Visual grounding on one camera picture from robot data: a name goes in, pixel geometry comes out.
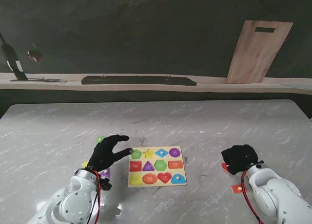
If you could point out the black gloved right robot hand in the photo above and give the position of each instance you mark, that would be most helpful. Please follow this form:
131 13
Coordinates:
241 158

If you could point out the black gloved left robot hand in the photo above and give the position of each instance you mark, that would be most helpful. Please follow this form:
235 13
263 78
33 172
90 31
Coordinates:
104 154

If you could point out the blue semicircle puzzle piece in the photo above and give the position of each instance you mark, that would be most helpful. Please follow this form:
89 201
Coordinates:
178 179

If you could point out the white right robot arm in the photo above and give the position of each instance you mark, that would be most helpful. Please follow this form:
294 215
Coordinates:
275 192

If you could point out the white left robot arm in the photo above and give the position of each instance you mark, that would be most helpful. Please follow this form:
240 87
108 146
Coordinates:
73 202

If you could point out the green pentagon puzzle piece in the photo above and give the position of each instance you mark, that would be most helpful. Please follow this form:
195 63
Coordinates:
100 138

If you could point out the red heart puzzle piece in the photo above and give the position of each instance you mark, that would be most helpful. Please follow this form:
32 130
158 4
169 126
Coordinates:
225 168

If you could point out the purple triangle puzzle piece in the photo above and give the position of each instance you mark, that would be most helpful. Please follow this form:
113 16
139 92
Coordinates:
106 174

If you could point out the yellow trapezoid puzzle piece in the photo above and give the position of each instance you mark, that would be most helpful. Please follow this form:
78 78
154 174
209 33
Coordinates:
84 164

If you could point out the orange rectangle puzzle piece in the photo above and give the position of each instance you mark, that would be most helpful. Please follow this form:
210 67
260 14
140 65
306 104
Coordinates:
237 188

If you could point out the yellow wooden puzzle board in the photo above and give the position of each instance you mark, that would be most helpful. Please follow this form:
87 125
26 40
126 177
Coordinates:
158 164

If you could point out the flat wooden coaster board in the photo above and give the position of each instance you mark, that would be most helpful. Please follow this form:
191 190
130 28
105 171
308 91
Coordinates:
53 81

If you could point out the wooden cutting board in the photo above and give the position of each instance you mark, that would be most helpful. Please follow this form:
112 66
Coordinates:
258 53

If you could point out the light wooden shelf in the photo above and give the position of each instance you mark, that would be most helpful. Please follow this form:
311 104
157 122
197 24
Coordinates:
219 86

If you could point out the black long tray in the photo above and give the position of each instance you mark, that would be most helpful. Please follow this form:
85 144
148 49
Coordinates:
139 80

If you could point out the red wine glass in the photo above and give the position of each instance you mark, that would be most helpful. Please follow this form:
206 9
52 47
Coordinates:
35 55

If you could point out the dark wine bottle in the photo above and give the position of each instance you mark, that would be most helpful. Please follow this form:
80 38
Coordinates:
13 61

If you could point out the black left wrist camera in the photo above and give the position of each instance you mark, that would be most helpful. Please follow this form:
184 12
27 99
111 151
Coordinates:
105 185

